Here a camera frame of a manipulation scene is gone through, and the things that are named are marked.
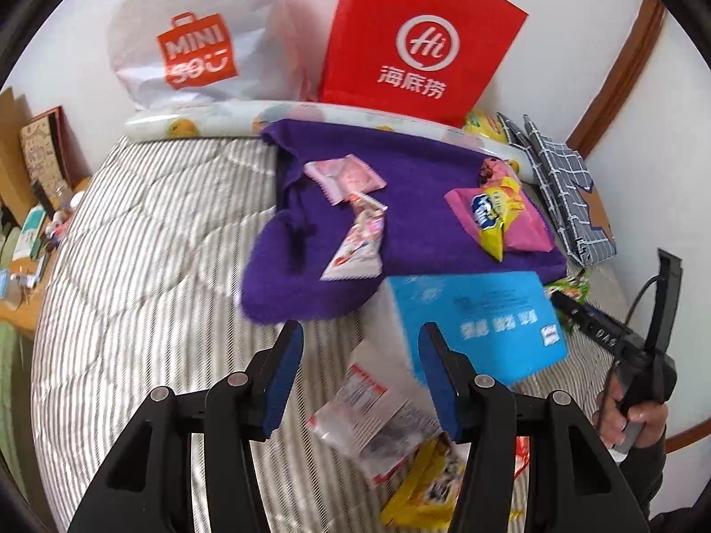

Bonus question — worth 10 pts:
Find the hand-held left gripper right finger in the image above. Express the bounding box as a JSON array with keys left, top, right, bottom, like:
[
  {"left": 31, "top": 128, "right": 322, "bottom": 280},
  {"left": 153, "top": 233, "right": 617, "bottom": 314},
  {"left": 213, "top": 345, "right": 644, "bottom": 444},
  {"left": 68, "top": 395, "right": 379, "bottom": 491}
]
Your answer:
[{"left": 418, "top": 322, "right": 652, "bottom": 533}]

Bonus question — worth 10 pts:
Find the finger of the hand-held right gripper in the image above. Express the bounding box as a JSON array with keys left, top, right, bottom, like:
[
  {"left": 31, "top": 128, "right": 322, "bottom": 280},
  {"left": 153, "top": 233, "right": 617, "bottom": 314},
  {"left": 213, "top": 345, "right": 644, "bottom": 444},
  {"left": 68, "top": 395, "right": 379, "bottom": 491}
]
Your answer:
[{"left": 550, "top": 292, "right": 598, "bottom": 337}]

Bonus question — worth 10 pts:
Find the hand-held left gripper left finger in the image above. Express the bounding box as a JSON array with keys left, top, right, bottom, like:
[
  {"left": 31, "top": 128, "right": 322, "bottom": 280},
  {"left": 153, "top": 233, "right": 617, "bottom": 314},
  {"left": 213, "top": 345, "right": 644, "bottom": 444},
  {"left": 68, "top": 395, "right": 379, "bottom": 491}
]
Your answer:
[{"left": 67, "top": 319, "right": 305, "bottom": 533}]

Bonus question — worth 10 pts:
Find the green snack packet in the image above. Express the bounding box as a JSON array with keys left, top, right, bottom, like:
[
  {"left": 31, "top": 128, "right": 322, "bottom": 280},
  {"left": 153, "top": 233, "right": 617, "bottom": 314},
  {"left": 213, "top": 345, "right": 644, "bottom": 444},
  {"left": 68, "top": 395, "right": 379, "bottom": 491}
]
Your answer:
[{"left": 544, "top": 273, "right": 591, "bottom": 339}]

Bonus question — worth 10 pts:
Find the white red-edged snack packet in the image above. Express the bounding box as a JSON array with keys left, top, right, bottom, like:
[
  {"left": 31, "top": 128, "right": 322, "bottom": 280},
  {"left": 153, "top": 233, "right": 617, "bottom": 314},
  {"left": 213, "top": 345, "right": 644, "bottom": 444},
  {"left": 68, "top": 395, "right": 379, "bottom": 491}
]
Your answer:
[{"left": 307, "top": 341, "right": 445, "bottom": 486}]

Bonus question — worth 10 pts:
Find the red snack packet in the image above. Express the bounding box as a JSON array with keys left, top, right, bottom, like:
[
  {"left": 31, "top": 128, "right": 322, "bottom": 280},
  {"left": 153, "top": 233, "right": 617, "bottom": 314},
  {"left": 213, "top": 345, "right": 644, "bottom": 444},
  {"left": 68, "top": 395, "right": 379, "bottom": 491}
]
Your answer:
[{"left": 514, "top": 436, "right": 534, "bottom": 478}]

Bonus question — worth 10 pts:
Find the pink orange candy packet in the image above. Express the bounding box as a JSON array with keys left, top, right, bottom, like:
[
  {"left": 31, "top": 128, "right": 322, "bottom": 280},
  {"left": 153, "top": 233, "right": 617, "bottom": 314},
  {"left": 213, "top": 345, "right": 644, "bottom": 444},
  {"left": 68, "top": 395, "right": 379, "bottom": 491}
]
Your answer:
[{"left": 479, "top": 158, "right": 517, "bottom": 187}]

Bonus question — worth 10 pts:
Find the long pink white candy packet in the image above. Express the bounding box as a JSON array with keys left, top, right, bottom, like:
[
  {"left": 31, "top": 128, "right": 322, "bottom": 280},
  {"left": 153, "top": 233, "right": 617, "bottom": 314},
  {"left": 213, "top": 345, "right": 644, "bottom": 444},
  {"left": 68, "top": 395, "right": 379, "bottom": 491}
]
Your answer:
[{"left": 320, "top": 191, "right": 388, "bottom": 279}]

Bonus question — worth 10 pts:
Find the pink snack packet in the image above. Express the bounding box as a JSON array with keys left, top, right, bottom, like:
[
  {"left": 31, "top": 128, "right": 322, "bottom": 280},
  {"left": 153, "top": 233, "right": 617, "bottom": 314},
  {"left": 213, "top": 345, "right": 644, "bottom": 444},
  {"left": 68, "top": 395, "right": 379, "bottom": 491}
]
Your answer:
[{"left": 303, "top": 154, "right": 388, "bottom": 206}]

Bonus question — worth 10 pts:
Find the person's right forearm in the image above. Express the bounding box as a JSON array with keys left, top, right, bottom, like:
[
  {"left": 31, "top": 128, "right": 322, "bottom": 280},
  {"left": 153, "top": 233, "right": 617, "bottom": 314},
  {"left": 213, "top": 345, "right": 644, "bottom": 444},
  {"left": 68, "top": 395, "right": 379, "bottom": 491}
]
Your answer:
[{"left": 622, "top": 427, "right": 690, "bottom": 533}]

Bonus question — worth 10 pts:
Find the person's right hand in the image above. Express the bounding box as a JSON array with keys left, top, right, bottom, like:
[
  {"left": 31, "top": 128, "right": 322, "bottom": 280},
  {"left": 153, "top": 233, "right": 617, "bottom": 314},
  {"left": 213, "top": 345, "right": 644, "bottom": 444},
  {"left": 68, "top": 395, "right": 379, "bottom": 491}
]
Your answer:
[{"left": 591, "top": 383, "right": 667, "bottom": 450}]

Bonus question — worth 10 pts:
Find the blue tissue pack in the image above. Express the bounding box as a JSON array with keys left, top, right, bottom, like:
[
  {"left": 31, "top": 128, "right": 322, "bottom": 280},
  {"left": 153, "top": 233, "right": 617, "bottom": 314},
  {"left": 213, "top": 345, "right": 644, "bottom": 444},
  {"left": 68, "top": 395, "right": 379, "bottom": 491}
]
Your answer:
[{"left": 355, "top": 271, "right": 568, "bottom": 395}]

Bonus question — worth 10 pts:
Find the blue plaid fabric bag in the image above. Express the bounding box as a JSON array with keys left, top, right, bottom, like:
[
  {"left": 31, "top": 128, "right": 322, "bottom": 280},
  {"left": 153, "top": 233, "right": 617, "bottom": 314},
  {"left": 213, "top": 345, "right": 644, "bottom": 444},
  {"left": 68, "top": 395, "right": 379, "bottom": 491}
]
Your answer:
[{"left": 497, "top": 112, "right": 619, "bottom": 267}]

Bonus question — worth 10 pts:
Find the purple towel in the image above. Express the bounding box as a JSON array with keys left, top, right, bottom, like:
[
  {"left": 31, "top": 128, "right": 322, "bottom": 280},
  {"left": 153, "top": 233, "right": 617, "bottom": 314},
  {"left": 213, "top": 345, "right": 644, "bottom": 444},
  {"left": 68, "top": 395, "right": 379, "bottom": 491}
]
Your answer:
[{"left": 240, "top": 118, "right": 567, "bottom": 324}]

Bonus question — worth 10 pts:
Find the striped mattress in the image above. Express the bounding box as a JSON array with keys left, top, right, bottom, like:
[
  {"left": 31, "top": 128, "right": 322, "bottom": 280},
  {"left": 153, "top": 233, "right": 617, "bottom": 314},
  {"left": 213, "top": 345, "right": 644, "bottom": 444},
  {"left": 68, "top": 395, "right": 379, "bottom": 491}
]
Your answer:
[{"left": 30, "top": 133, "right": 628, "bottom": 533}]

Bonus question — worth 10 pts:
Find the yellow snack bag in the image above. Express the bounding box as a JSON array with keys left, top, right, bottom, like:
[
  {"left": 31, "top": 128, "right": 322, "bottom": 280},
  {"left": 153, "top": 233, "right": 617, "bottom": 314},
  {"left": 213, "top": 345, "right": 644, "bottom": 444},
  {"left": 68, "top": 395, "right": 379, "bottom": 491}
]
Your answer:
[{"left": 463, "top": 111, "right": 509, "bottom": 142}]

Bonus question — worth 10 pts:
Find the green blanket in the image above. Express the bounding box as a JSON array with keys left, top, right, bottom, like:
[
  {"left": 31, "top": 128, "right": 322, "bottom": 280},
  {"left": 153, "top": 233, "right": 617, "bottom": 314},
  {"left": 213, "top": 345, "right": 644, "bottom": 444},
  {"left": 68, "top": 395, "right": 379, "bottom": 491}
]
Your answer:
[{"left": 0, "top": 322, "right": 40, "bottom": 489}]

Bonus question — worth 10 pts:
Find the cluster of small cosmetic bottles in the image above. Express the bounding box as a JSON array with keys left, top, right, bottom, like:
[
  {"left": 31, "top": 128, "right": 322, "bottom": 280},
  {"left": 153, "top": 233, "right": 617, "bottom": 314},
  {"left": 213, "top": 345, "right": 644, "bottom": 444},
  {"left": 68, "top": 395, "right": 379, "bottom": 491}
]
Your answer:
[{"left": 41, "top": 189, "right": 87, "bottom": 251}]

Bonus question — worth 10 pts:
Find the wooden nightstand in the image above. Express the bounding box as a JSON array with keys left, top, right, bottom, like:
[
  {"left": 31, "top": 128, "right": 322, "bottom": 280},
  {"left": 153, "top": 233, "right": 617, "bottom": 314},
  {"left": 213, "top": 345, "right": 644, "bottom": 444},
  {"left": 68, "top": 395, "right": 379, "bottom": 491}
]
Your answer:
[{"left": 0, "top": 175, "right": 92, "bottom": 339}]

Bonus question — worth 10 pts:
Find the printed wrapping paper roll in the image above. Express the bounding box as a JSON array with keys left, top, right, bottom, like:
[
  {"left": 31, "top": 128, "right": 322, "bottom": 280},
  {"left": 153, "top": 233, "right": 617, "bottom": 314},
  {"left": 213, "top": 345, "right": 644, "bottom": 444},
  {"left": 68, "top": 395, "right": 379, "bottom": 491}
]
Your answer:
[{"left": 123, "top": 100, "right": 539, "bottom": 184}]

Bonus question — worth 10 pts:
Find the teal white box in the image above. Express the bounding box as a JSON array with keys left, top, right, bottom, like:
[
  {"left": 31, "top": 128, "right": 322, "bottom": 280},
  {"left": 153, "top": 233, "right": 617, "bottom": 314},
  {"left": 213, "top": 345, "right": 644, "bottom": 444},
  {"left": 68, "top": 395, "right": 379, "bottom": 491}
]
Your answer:
[{"left": 16, "top": 205, "right": 48, "bottom": 259}]

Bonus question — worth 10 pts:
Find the patterned notebook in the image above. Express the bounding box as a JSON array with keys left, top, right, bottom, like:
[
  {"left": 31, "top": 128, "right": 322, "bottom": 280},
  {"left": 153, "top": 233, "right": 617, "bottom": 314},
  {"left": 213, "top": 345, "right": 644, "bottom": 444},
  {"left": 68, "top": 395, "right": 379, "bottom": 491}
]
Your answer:
[{"left": 19, "top": 107, "right": 70, "bottom": 192}]

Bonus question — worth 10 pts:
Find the red paper bag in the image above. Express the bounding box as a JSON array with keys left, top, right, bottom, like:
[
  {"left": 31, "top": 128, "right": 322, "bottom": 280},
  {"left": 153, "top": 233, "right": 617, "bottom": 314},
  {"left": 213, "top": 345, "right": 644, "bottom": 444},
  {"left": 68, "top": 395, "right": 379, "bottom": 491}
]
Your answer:
[{"left": 316, "top": 0, "right": 530, "bottom": 128}]

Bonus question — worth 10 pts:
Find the white plastic shopping bag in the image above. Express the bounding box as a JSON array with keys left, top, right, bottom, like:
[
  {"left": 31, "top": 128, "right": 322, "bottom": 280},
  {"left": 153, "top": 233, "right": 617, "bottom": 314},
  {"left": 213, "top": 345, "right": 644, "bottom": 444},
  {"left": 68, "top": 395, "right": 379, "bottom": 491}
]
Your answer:
[{"left": 105, "top": 0, "right": 304, "bottom": 109}]

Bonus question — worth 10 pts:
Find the brown wooden door frame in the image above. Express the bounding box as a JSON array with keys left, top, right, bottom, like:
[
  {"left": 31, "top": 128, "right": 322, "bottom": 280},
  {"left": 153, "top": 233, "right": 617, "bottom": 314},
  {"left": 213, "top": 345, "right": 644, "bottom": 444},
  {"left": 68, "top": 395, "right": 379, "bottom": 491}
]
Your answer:
[{"left": 567, "top": 0, "right": 667, "bottom": 159}]

